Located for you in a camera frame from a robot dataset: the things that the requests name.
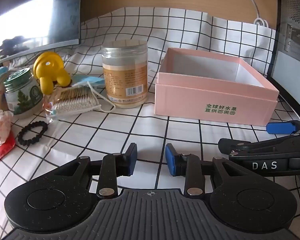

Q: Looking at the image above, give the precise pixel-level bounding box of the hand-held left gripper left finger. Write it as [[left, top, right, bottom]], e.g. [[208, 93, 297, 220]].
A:
[[50, 142, 138, 199]]

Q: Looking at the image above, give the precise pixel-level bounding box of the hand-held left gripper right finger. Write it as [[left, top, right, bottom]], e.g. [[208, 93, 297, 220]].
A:
[[165, 143, 252, 198]]

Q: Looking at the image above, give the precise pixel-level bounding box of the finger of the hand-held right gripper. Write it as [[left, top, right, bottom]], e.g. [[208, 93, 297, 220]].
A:
[[218, 134, 300, 161], [266, 117, 300, 137]]

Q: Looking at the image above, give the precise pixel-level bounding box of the pink cardboard box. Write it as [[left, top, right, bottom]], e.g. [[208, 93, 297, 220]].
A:
[[154, 47, 280, 126]]

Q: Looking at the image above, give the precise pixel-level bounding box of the blue face mask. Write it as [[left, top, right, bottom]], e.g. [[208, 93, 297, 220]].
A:
[[70, 74, 115, 113]]

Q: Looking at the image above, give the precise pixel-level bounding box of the yellow rubber toy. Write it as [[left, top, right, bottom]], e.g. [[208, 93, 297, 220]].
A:
[[33, 51, 72, 95]]

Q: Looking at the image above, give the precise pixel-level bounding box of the red printed tissue packet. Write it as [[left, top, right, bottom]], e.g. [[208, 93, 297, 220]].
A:
[[0, 130, 17, 167]]

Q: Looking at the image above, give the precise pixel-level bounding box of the pink lace scrunchie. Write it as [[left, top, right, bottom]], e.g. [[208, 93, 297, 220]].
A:
[[0, 110, 14, 147]]

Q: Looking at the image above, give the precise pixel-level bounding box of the black white checkered tablecloth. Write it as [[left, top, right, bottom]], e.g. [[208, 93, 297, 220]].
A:
[[0, 6, 300, 232]]

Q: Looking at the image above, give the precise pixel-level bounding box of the clear jar with orange label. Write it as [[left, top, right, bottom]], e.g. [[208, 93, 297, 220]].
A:
[[101, 40, 149, 109]]

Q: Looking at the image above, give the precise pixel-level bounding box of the bag of cotton swabs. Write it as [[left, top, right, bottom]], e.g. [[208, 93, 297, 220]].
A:
[[44, 85, 102, 125]]

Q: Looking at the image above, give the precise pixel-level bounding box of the grey computer case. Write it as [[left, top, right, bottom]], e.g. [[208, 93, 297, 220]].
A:
[[266, 0, 300, 120]]

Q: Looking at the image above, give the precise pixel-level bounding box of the green lid jar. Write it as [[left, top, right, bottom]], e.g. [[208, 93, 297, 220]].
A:
[[4, 68, 44, 119]]

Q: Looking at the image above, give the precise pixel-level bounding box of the black monitor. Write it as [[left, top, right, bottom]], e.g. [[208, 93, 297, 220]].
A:
[[0, 0, 83, 68]]

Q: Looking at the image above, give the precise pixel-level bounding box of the black bead bracelet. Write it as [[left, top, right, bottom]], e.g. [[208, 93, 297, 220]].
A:
[[17, 121, 49, 147]]

